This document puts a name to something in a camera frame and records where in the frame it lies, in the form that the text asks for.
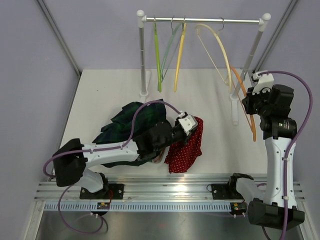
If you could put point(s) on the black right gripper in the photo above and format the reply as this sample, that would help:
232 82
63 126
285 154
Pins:
248 102

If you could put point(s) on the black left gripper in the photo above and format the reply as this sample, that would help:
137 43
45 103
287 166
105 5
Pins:
185 137

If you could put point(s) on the red polka dot skirt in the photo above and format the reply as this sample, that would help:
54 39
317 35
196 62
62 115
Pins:
182 156

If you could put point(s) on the cream plastic hanger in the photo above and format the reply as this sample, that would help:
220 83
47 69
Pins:
228 81

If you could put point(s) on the dark green plaid skirt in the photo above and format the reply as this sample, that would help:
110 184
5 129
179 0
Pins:
119 129

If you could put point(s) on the pale green plastic hanger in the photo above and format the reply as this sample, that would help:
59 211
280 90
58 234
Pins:
167 49

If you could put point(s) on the lime green plastic hanger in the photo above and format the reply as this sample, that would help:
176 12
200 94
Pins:
157 56

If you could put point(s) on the yellow plastic hanger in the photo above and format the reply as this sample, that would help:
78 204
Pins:
179 56

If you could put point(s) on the orange floral white skirt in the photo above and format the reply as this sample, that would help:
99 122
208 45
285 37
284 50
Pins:
161 157

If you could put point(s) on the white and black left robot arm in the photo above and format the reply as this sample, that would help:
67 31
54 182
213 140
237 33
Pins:
73 161

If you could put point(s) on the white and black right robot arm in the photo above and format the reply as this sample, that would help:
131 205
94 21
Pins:
276 207

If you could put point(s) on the metal clothes rack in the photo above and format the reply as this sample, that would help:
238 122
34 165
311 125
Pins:
234 98

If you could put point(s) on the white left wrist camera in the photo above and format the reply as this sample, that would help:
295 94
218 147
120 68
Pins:
188 122

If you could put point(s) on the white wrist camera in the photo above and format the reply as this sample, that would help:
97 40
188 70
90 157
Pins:
263 82
188 122

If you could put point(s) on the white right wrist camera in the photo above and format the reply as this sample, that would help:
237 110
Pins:
263 82

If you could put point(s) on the aluminium mounting rail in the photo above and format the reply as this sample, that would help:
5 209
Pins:
190 193

